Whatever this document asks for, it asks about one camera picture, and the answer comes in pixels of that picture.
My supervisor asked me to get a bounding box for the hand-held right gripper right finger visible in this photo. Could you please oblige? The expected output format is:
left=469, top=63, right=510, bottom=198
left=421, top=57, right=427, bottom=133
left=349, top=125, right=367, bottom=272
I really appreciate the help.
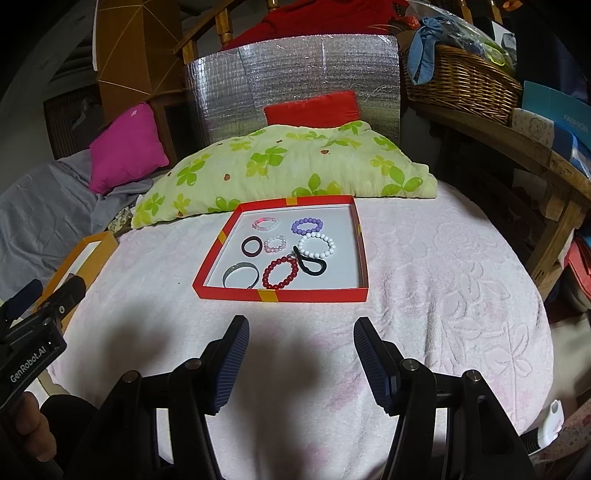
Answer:
left=353, top=316, right=536, bottom=480

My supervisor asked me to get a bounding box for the wooden shelf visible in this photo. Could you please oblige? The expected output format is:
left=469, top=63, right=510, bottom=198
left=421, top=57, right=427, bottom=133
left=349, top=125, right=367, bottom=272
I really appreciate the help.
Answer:
left=409, top=99, right=591, bottom=301

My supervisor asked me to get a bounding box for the red cardboard box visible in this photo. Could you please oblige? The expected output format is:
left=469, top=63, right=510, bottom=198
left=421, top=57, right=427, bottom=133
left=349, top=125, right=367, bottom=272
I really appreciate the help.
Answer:
left=193, top=196, right=370, bottom=304

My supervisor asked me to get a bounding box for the red garment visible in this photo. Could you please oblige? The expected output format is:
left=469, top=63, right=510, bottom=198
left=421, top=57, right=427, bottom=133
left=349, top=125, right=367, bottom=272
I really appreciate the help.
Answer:
left=222, top=0, right=409, bottom=51

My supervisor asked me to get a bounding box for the dark wicker cabinet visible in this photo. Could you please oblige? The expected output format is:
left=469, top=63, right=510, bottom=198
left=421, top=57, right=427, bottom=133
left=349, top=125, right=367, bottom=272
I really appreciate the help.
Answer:
left=44, top=88, right=105, bottom=160

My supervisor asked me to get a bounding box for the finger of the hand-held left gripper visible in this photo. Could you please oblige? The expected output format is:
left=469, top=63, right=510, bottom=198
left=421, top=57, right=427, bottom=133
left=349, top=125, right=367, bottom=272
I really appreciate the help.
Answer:
left=0, top=279, right=45, bottom=326
left=41, top=275, right=88, bottom=320

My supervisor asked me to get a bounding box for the grey metal bangle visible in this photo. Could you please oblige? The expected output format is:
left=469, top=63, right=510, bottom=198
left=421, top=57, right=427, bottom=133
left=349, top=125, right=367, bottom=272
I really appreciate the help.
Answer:
left=222, top=261, right=260, bottom=291

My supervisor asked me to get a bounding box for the person's left hand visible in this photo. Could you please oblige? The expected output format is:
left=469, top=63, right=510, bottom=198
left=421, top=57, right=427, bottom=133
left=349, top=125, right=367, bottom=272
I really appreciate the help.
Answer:
left=14, top=391, right=59, bottom=462

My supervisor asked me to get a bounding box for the purple bead bracelet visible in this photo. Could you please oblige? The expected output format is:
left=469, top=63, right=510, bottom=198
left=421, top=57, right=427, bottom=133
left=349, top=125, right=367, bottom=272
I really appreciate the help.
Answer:
left=291, top=217, right=323, bottom=235

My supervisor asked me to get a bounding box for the blue cardboard box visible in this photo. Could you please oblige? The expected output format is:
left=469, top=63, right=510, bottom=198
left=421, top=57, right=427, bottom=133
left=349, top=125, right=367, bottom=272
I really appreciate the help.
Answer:
left=522, top=80, right=591, bottom=178

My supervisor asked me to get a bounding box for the wicker basket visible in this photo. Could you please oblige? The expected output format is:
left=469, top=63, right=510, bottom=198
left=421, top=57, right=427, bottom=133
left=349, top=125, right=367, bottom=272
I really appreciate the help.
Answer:
left=402, top=44, right=525, bottom=127

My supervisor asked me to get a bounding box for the silver insulation mat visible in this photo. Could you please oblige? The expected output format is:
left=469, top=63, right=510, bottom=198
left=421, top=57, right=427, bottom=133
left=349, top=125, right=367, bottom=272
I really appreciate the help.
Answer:
left=185, top=33, right=402, bottom=160

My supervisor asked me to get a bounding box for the white plastic device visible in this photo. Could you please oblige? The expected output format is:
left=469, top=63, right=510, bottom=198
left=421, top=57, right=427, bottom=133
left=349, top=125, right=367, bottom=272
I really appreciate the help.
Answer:
left=522, top=399, right=564, bottom=455

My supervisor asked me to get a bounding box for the green floral pillow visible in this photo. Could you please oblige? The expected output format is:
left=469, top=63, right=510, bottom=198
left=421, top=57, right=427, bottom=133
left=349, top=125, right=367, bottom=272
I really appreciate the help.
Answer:
left=130, top=121, right=438, bottom=229

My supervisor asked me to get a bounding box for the clear plastic bag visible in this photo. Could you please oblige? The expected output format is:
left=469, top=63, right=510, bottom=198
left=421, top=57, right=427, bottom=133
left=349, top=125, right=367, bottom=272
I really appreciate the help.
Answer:
left=434, top=13, right=518, bottom=75

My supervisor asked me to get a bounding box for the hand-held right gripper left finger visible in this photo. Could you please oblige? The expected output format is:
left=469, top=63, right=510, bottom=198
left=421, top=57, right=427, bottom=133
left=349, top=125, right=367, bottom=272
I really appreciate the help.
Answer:
left=76, top=315, right=251, bottom=480

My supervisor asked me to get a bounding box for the white patterned box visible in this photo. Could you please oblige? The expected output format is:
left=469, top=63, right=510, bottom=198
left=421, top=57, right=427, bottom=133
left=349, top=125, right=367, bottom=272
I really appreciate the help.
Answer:
left=512, top=108, right=555, bottom=148

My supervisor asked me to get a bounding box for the red bag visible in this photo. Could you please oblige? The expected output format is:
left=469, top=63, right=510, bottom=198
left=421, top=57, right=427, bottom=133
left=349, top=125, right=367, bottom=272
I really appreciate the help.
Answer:
left=566, top=237, right=591, bottom=310

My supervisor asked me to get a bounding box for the grey blanket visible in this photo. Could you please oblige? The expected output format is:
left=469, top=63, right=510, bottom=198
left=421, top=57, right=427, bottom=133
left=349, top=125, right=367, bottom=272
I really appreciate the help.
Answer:
left=0, top=150, right=155, bottom=301

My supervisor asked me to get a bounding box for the magenta pillow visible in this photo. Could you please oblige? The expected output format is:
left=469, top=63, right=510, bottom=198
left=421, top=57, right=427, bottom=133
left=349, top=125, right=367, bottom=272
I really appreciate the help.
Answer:
left=89, top=102, right=171, bottom=195

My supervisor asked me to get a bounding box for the red cushion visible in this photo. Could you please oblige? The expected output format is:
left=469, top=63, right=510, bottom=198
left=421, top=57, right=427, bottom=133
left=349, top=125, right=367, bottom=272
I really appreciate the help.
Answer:
left=263, top=91, right=361, bottom=127

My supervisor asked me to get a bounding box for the brown panel with pale lines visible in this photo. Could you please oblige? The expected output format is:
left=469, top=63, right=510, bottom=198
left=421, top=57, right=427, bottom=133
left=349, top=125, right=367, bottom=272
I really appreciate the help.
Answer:
left=93, top=0, right=186, bottom=107

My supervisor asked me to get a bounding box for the red bead bracelet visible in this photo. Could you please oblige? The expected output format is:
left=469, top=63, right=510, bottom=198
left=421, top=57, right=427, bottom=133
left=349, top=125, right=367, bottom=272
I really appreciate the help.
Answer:
left=262, top=257, right=301, bottom=291

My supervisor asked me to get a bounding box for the pink textured blanket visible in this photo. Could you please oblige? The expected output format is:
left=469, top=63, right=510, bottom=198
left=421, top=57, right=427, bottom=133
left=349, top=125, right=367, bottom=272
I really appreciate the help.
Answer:
left=48, top=182, right=555, bottom=480

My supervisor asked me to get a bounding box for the floral patterned cloth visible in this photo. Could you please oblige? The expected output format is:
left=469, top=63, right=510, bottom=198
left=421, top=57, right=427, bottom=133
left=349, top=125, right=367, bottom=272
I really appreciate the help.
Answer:
left=108, top=208, right=136, bottom=232

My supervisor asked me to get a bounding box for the orange box lid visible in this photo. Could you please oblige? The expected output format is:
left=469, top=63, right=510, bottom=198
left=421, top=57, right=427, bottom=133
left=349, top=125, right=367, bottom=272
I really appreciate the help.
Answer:
left=34, top=231, right=120, bottom=333

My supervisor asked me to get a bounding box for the blue cloth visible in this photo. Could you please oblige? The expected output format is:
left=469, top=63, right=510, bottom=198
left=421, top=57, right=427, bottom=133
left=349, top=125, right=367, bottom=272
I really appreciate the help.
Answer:
left=409, top=16, right=446, bottom=86

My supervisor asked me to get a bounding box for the white bead bracelet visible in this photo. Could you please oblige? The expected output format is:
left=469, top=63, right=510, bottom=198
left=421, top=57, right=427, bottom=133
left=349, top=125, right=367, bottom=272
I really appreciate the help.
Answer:
left=297, top=232, right=337, bottom=259

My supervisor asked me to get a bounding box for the wooden chair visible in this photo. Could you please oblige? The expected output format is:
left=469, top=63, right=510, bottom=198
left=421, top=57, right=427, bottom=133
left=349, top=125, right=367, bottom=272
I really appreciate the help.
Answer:
left=173, top=0, right=237, bottom=65

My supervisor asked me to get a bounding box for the black hair tie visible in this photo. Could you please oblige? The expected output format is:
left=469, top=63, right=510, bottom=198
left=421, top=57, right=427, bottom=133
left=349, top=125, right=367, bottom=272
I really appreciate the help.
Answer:
left=287, top=246, right=329, bottom=277

